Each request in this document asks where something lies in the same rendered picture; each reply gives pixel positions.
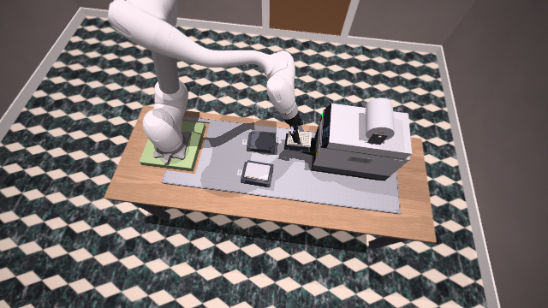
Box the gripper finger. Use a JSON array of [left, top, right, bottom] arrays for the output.
[[297, 117, 305, 132], [289, 123, 303, 146]]

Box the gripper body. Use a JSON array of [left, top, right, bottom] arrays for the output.
[[284, 113, 300, 128]]

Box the white cylinder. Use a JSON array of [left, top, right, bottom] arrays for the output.
[[366, 98, 395, 140]]

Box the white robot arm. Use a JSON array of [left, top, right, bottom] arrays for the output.
[[108, 0, 298, 164]]

